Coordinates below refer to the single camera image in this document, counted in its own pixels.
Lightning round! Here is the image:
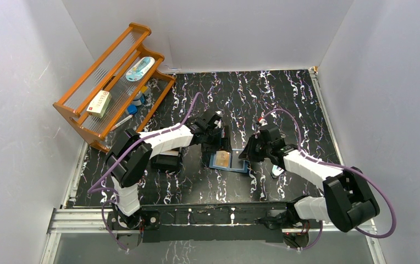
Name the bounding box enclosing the light blue oval case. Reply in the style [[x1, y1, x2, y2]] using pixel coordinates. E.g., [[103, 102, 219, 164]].
[[125, 56, 155, 82]]

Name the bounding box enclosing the blue card holder wallet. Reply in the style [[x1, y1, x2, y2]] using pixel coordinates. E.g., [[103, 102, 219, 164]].
[[209, 149, 249, 173]]

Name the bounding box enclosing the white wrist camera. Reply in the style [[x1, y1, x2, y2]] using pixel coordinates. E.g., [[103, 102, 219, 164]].
[[256, 118, 268, 128], [211, 113, 222, 128]]

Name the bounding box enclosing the blue small object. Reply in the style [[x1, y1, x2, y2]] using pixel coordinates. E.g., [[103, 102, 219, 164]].
[[125, 92, 145, 115]]

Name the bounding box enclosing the white red small box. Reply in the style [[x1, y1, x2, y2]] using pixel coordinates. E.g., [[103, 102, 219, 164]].
[[86, 90, 111, 118]]

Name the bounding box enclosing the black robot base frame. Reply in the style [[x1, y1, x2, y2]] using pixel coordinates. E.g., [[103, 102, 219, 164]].
[[48, 200, 377, 252]]

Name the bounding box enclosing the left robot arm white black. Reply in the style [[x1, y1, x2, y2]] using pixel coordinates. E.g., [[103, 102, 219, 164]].
[[105, 112, 232, 229]]

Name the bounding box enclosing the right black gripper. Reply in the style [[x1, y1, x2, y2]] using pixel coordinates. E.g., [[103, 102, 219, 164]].
[[239, 134, 272, 162]]

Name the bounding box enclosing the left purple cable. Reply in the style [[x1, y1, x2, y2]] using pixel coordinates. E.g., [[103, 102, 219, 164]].
[[87, 92, 205, 252]]

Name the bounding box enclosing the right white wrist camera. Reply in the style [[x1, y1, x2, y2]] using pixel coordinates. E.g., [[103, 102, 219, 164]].
[[256, 118, 268, 128]]

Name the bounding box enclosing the orange wooden shelf rack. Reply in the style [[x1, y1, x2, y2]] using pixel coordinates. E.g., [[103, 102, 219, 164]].
[[53, 23, 175, 152]]

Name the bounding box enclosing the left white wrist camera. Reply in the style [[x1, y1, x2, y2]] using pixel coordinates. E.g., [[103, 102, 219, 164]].
[[211, 113, 222, 128]]

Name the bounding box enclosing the grey pen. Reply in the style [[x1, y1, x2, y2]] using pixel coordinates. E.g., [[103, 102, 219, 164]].
[[111, 115, 133, 131]]

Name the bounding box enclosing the white plastic clip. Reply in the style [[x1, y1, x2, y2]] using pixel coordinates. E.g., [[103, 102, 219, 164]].
[[270, 165, 284, 179]]

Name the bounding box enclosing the black plastic card box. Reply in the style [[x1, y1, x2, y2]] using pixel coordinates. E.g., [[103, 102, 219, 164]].
[[151, 150, 182, 172]]

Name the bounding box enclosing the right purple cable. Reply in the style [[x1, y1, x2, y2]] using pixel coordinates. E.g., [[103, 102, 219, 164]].
[[261, 108, 397, 252]]

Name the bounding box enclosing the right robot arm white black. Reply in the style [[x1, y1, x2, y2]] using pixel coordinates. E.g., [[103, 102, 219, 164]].
[[239, 124, 380, 232]]

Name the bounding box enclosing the purple cable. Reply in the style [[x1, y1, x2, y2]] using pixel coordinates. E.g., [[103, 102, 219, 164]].
[[87, 92, 205, 252], [261, 108, 397, 252]]

